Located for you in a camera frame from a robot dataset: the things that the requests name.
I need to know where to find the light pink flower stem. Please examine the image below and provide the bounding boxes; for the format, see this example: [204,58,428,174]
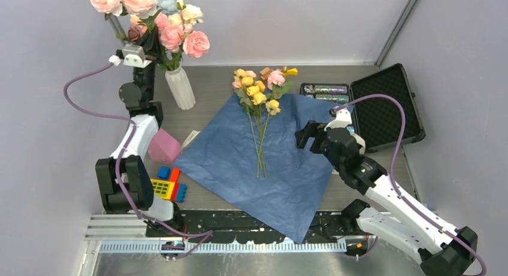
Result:
[87,0,159,49]

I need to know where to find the dark blue wrapping paper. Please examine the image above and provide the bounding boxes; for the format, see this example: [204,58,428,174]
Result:
[174,93,334,244]

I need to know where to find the cream satin ribbon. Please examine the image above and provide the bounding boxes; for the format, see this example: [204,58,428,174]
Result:
[182,130,200,150]

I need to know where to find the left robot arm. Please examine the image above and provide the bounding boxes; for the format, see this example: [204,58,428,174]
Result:
[95,28,184,236]

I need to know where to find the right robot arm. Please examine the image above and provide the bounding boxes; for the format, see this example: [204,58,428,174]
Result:
[295,121,478,275]

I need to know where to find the pink flowers in vase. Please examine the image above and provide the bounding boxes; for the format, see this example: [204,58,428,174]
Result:
[153,0,210,71]

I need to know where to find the white ribbed vase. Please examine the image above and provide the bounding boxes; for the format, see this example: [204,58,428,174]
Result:
[165,66,196,110]

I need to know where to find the yellow wooden arch block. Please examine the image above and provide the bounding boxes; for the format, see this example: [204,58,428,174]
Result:
[283,68,298,78]

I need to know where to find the black poker chip case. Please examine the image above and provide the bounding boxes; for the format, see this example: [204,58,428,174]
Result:
[300,63,426,153]

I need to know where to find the yellow flower stems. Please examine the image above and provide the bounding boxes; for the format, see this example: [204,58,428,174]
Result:
[232,69,282,178]

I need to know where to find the orange toy bar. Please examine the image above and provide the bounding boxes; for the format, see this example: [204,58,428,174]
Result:
[169,167,181,184]

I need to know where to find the blue studded toy brick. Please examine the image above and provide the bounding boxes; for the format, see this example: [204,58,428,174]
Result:
[172,183,188,203]

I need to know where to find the yellow grid toy block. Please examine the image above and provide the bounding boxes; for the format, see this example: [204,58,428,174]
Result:
[150,179,175,201]

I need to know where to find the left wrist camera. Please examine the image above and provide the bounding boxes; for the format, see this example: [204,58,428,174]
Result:
[122,44,152,68]

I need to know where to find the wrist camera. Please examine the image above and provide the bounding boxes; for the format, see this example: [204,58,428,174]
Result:
[324,108,354,133]
[122,44,152,68]

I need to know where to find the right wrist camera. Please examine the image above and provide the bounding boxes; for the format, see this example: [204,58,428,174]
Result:
[324,108,354,133]

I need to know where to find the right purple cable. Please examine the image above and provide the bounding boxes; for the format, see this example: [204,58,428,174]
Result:
[331,93,488,276]

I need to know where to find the purple cable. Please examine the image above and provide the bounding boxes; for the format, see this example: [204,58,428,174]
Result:
[63,56,214,259]
[331,93,488,276]

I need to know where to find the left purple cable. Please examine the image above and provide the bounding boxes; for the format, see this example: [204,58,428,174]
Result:
[63,56,214,259]

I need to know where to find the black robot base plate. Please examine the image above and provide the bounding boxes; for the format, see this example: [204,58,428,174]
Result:
[166,210,367,244]

